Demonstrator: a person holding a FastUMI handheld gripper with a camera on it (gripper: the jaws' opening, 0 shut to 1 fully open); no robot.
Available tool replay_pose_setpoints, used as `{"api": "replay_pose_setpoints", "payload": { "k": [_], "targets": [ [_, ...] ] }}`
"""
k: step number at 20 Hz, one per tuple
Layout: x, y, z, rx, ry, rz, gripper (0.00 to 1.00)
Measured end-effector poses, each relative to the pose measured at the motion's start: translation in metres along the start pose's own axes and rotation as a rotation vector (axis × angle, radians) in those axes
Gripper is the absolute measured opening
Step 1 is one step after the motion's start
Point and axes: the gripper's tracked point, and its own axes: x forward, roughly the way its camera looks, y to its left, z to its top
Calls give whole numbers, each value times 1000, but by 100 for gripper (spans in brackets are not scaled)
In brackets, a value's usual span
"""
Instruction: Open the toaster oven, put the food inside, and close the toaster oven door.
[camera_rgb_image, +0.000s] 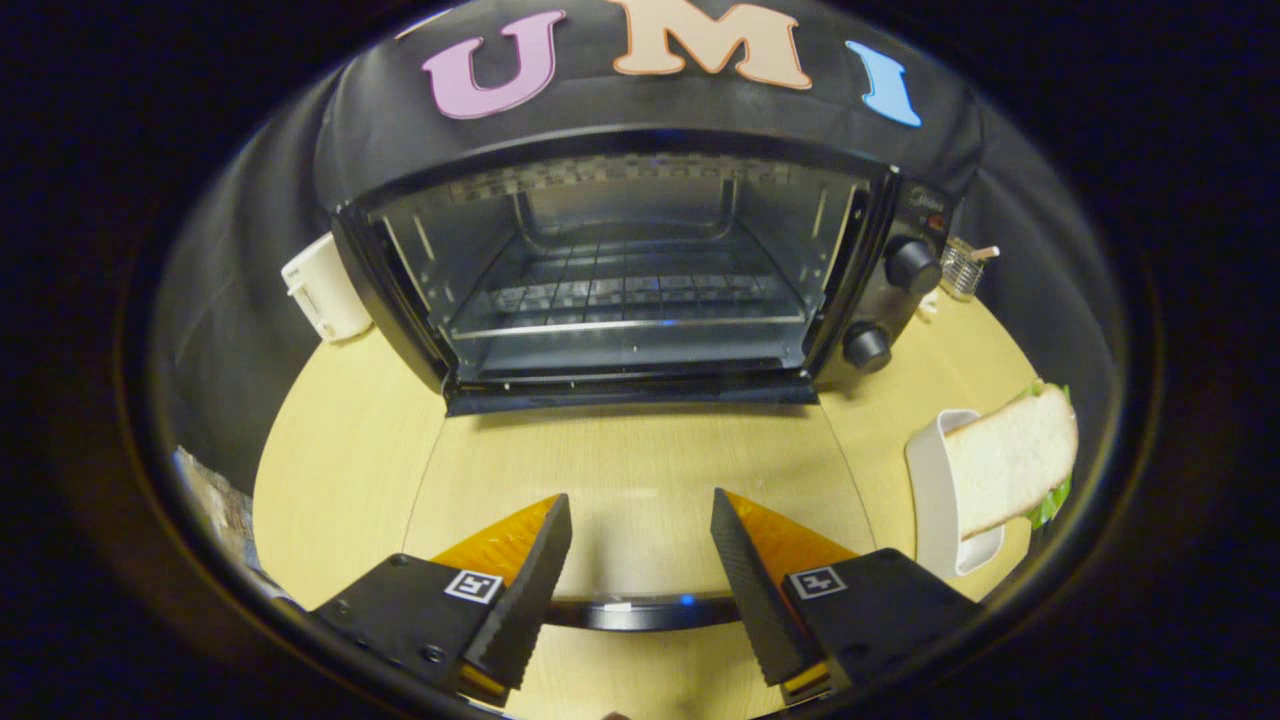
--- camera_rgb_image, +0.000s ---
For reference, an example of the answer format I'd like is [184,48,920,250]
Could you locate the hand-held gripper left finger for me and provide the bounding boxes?
[310,493,574,708]

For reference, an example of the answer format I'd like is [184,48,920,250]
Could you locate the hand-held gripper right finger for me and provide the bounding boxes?
[710,488,986,706]

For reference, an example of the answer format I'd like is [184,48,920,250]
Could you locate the black toaster oven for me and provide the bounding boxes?
[315,125,951,633]

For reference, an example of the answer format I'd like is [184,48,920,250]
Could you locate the lettuce sandwich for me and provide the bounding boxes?
[943,380,1081,541]

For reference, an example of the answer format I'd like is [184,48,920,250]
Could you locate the white toaster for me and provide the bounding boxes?
[280,232,373,344]

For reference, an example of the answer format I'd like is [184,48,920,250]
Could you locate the white rectangular dish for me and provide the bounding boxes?
[905,408,1006,578]

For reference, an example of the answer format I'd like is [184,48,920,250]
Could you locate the black backdrop cloth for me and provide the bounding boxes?
[150,0,1121,501]

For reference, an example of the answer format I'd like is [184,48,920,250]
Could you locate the metal wire basket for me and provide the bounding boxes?
[938,235,1001,301]

